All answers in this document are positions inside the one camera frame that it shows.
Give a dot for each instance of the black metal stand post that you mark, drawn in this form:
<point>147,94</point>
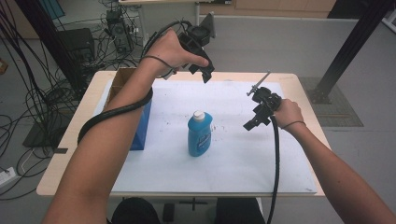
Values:
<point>351,46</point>
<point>46,31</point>

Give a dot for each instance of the wooden table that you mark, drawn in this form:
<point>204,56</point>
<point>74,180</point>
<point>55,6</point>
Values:
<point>62,161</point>

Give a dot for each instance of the thin black wrist band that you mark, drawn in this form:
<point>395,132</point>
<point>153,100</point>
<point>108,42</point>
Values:
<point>294,123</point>
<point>158,59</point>

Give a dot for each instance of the person's left leg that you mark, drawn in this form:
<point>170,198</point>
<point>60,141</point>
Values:
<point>135,213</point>

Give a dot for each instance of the black box device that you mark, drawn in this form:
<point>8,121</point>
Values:
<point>77,43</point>

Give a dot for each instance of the dark floor base plate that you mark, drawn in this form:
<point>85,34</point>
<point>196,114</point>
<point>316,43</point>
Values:
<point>40,137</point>

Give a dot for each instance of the white power strip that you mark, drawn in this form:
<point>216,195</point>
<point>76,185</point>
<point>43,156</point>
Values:
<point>7,177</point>

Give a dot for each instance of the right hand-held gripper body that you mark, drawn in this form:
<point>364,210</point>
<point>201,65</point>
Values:
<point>267,101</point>

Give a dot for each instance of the black tape strip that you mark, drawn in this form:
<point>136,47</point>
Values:
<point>60,151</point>

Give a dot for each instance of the person's leg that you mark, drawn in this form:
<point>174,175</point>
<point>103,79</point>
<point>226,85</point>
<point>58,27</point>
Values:
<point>238,213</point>
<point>135,213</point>

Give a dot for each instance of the person's left hand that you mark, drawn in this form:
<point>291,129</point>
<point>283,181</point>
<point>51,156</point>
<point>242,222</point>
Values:
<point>169,49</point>

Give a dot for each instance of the white table mat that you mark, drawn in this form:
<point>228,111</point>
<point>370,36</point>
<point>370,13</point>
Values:
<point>243,161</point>

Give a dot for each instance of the blue cardboard box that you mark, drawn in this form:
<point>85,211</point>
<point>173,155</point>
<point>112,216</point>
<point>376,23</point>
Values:
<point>141,130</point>

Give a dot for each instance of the wooden cabinet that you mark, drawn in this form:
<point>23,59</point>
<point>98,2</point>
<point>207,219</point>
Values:
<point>280,7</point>

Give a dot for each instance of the person's right hand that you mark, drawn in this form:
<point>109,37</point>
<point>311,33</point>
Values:
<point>289,113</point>

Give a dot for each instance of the person's right leg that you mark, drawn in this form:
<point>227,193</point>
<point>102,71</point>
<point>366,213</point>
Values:
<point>238,213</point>

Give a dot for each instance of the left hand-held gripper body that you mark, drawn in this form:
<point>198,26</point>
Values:
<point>195,37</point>

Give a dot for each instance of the blue dish soap bottle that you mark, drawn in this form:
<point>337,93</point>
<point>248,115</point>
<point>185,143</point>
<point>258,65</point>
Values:
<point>200,137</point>

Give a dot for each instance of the grey computer tower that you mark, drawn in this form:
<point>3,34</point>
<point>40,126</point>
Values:
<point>120,31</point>

